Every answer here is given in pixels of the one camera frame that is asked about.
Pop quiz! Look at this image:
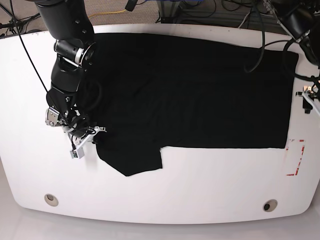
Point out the black tripod stand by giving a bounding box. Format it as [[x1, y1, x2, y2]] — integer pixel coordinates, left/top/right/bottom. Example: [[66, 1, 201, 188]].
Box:
[[0, 4, 41, 38]]

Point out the yellow cable on floor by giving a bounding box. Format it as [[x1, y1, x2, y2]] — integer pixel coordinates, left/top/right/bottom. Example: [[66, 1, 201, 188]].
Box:
[[87, 8, 126, 20]]

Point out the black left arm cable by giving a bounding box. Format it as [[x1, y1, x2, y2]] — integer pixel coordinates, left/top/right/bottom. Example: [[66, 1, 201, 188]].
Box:
[[243, 0, 320, 81]]

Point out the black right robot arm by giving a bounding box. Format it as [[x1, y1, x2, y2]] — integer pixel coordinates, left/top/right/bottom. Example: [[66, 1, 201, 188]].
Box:
[[34, 0, 99, 139]]

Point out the right table cable grommet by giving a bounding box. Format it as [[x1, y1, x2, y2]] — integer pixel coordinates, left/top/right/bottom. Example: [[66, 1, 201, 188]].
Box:
[[262, 199, 278, 213]]

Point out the table cable grommet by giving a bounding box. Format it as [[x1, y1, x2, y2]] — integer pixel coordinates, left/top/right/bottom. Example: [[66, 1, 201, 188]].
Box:
[[44, 194, 59, 207], [262, 199, 278, 213]]

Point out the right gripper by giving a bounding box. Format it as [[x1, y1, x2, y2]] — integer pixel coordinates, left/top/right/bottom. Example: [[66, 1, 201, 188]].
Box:
[[66, 125, 107, 152]]

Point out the black T-shirt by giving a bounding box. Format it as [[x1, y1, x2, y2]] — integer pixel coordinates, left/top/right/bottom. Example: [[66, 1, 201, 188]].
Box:
[[79, 33, 294, 177]]

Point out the red tape rectangle marking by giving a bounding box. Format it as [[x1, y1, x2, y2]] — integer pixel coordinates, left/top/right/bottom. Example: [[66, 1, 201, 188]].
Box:
[[284, 139, 306, 176]]

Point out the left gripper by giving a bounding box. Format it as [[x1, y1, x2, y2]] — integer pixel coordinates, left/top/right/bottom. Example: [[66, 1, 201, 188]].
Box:
[[295, 84, 320, 114]]

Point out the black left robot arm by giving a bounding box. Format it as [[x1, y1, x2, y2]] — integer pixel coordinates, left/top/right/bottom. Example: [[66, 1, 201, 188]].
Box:
[[263, 0, 320, 114]]

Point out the left table cable grommet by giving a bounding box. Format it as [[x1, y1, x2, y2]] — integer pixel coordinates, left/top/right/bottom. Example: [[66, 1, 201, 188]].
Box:
[[44, 194, 59, 207]]

